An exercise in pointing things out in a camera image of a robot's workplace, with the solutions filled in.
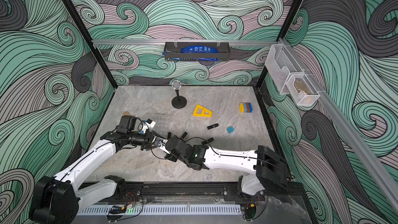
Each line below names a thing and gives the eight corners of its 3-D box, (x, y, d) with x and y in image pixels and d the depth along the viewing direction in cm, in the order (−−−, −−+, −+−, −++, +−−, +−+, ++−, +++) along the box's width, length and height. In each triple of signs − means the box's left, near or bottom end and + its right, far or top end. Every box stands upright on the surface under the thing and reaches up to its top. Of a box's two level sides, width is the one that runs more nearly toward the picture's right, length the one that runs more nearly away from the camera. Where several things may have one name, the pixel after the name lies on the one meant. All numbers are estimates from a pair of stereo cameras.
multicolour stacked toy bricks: (240, 112, 107) (241, 110, 105) (238, 105, 112) (239, 102, 109) (251, 112, 107) (253, 110, 105) (249, 105, 112) (251, 102, 109)
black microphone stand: (176, 111, 108) (174, 103, 101) (169, 101, 114) (167, 92, 107) (185, 106, 110) (185, 98, 103) (178, 97, 116) (177, 88, 109)
